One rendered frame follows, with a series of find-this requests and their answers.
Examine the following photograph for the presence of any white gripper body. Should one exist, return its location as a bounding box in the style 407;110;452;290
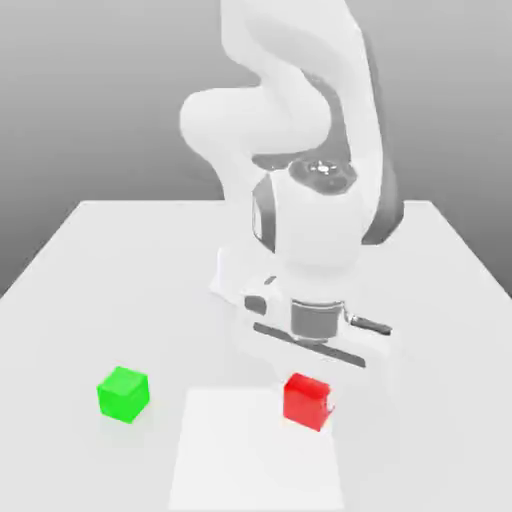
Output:
238;318;392;384

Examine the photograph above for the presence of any small red cube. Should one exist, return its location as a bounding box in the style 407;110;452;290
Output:
282;372;336;433

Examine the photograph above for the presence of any small green cube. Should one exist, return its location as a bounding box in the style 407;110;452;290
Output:
96;365;151;425

